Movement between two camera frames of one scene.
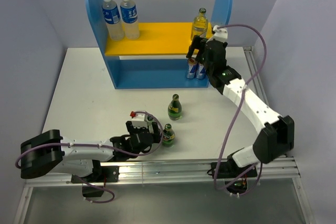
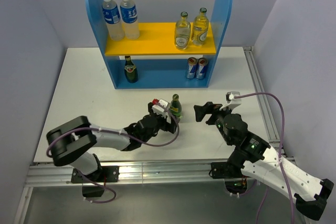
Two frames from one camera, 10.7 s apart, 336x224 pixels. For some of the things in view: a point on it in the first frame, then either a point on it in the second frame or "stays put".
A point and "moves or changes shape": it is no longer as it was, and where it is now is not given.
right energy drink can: x=201 y=73 stays put
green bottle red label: x=168 y=136 → x=130 y=71
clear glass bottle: x=200 y=24 stays put
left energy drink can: x=191 y=67 stays put
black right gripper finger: x=193 y=45 → x=200 y=111
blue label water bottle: x=129 y=17 stays put
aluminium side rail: x=258 y=81 stays put
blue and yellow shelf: x=157 y=59 stays put
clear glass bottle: x=149 y=122 moves or changes shape
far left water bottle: x=111 y=15 stays put
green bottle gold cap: x=175 y=108 stays put
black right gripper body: x=209 y=70 → x=216 y=118
